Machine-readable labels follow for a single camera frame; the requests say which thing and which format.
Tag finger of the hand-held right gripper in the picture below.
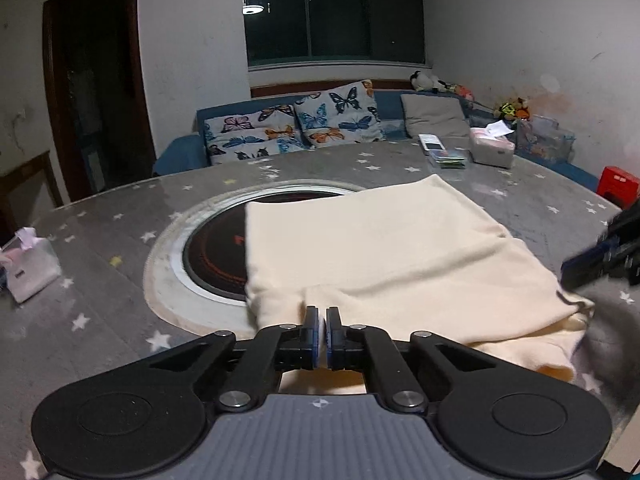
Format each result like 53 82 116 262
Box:
560 242 640 291
597 205 640 247

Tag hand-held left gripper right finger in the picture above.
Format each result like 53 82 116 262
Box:
326 306 496 413

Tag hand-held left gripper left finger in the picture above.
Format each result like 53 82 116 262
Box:
147 306 321 413

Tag cream garment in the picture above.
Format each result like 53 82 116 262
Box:
244 174 596 396

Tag red plastic stool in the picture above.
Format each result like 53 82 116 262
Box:
596 166 640 211

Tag clear plastic storage container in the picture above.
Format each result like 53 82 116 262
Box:
515 115 576 163

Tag round built-in induction cooker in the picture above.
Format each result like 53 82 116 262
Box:
142 179 368 341

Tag white tissue box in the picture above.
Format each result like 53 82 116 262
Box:
469 121 516 169

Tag yellow and orange plush toys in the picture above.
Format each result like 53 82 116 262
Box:
494 97 533 121

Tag clear plastic box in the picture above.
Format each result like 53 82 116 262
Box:
427 149 467 169

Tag white remote control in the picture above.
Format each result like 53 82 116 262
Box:
418 133 446 156

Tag butterfly print pillow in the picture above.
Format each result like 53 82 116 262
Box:
202 105 306 166
292 79 385 148

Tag plain grey pillow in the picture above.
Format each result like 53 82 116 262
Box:
400 94 471 138

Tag blue sofa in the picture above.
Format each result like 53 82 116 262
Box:
152 87 601 193

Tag grey star-printed tablecloth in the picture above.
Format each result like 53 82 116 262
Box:
0 135 640 480

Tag black and white plush toy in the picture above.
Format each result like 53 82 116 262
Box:
410 71 448 93

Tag white and pink tissue pack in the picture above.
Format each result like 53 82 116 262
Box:
0 227 62 304

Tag wooden furniture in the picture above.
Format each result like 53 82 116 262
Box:
0 150 65 243

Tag dark window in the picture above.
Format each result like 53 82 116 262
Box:
241 0 432 72

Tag dark wooden door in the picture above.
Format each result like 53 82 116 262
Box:
42 0 157 203

